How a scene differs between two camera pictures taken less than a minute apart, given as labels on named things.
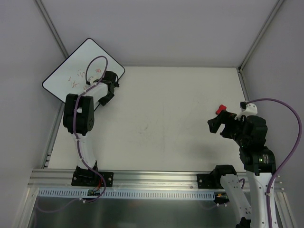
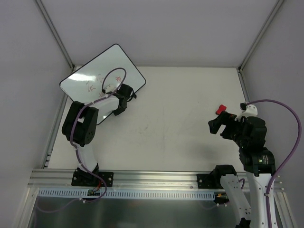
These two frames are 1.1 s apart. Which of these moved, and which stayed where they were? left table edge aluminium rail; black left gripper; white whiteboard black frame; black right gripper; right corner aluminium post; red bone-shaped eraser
Moved: black left gripper; white whiteboard black frame
Stayed: black right gripper; left table edge aluminium rail; right corner aluminium post; red bone-shaped eraser
